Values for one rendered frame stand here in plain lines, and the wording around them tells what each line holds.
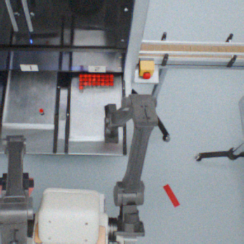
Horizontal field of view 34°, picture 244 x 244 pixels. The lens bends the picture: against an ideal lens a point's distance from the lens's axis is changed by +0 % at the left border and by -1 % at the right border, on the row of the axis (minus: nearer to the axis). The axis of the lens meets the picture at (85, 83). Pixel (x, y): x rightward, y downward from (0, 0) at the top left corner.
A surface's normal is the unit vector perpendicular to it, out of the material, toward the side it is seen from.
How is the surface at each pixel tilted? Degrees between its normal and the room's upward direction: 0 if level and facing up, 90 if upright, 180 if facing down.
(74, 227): 48
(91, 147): 0
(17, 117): 0
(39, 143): 0
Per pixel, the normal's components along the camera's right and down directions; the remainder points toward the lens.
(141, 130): 0.12, 0.52
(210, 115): -0.01, -0.45
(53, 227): -0.04, 0.36
